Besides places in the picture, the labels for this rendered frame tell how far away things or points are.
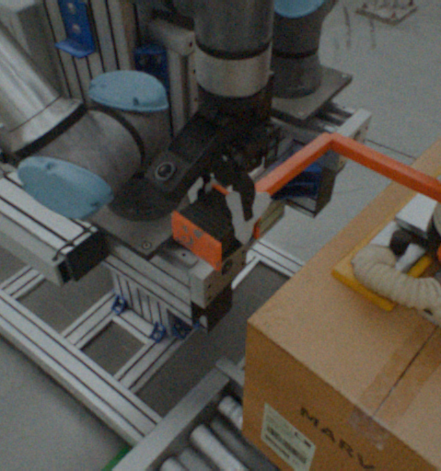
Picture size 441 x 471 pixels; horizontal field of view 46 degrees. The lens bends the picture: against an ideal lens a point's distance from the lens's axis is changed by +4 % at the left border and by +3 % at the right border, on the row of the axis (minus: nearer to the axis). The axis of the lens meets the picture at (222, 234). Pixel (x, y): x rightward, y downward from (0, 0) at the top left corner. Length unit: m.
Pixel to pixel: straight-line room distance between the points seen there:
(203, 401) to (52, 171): 0.68
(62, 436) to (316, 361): 1.29
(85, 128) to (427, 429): 0.58
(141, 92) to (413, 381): 0.55
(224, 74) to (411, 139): 2.51
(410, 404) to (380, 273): 0.16
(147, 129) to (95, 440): 1.26
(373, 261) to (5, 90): 0.52
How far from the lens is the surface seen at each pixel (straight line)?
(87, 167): 0.72
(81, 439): 1.87
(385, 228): 0.85
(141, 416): 1.60
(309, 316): 0.75
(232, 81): 0.52
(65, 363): 1.73
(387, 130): 3.02
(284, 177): 0.74
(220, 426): 1.30
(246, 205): 0.59
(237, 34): 0.50
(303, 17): 1.15
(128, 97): 0.79
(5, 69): 0.73
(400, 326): 0.77
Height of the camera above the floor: 1.69
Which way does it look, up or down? 47 degrees down
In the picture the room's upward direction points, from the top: straight up
